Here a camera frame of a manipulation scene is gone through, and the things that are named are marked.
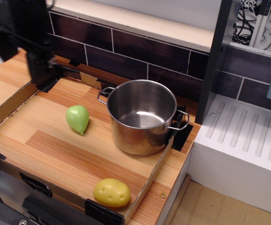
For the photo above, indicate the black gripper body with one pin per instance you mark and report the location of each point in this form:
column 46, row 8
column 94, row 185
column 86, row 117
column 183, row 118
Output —
column 27, row 31

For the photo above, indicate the white ridged drainboard sink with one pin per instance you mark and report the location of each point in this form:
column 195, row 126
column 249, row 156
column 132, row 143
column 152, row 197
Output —
column 232, row 152

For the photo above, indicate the aluminium frame post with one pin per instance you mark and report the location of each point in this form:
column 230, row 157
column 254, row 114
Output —
column 263, row 17

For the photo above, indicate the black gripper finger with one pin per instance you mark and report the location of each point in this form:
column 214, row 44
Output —
column 41, row 67

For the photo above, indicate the dark tiled backsplash shelf unit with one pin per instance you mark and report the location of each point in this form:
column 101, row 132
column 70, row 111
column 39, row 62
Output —
column 118, row 44

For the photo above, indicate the green plastic pear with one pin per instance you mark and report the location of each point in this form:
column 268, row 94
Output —
column 77, row 118

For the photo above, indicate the stainless steel pot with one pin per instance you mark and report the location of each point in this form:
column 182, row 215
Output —
column 141, row 116

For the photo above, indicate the cardboard fence with black tape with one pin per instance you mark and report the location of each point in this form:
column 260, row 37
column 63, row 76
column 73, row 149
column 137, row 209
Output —
column 48, row 170

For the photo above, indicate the yellow plastic potato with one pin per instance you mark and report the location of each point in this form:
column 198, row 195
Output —
column 112, row 192

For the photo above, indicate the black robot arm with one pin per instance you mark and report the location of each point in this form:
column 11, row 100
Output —
column 23, row 7

